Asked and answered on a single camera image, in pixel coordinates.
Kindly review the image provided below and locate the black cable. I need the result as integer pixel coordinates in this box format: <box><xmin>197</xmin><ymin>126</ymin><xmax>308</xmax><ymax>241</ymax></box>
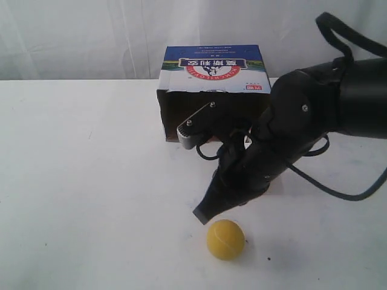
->
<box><xmin>284</xmin><ymin>11</ymin><xmax>387</xmax><ymax>202</ymax></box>

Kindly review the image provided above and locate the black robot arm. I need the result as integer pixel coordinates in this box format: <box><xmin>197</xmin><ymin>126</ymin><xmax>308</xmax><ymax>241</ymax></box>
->
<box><xmin>193</xmin><ymin>58</ymin><xmax>386</xmax><ymax>224</ymax></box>

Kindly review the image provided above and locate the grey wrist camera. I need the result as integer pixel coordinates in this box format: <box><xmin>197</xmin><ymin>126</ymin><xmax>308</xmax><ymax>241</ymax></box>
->
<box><xmin>177</xmin><ymin>101</ymin><xmax>232</xmax><ymax>150</ymax></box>

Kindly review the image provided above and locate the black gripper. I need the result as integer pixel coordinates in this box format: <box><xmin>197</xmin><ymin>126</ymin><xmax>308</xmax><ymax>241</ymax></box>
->
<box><xmin>193</xmin><ymin>129</ymin><xmax>298</xmax><ymax>224</ymax></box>

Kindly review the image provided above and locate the blue white cardboard box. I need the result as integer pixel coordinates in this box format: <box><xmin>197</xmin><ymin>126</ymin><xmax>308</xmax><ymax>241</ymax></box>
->
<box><xmin>156</xmin><ymin>44</ymin><xmax>272</xmax><ymax>142</ymax></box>

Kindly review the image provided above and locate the yellow tennis ball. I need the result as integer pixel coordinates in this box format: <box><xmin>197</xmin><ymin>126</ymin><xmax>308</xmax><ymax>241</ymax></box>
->
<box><xmin>206</xmin><ymin>219</ymin><xmax>246</xmax><ymax>261</ymax></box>

